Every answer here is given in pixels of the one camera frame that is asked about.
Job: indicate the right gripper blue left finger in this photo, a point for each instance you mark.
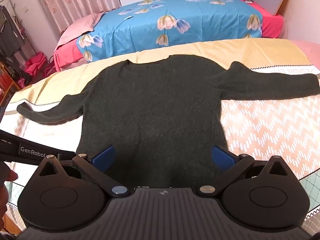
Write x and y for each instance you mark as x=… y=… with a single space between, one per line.
x=92 y=169

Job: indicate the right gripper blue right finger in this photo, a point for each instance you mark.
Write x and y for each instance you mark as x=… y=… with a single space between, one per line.
x=232 y=166

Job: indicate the dark green knit sweater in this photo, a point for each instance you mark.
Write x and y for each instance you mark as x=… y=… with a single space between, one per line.
x=160 y=114

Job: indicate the clothes rack with dark garments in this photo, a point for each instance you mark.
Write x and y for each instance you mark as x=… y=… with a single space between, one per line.
x=13 y=34

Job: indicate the person's left hand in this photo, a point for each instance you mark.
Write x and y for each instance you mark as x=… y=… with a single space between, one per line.
x=7 y=174

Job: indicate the orange wooden shelf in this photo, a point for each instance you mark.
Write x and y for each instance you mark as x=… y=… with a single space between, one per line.
x=8 y=86

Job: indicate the yellow patterned bedspread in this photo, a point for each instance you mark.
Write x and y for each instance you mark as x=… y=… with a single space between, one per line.
x=250 y=84

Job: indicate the pink bag on floor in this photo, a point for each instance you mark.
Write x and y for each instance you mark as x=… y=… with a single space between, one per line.
x=34 y=64

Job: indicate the pink pillow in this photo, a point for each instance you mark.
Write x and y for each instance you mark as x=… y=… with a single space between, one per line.
x=79 y=27

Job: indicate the blue floral quilt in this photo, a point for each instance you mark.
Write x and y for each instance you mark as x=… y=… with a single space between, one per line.
x=172 y=22

